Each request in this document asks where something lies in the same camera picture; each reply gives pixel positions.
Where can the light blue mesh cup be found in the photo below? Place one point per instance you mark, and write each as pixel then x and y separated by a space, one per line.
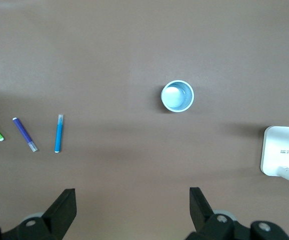
pixel 177 97

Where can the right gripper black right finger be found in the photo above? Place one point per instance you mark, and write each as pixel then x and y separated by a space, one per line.
pixel 204 225

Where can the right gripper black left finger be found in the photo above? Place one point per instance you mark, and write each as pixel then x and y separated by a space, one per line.
pixel 59 215

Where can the white lamp stand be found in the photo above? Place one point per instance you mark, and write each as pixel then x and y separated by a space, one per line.
pixel 282 150

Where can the purple marker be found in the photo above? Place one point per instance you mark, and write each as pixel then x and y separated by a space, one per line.
pixel 23 132

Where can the blue marker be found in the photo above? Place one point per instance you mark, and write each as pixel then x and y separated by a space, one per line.
pixel 59 135

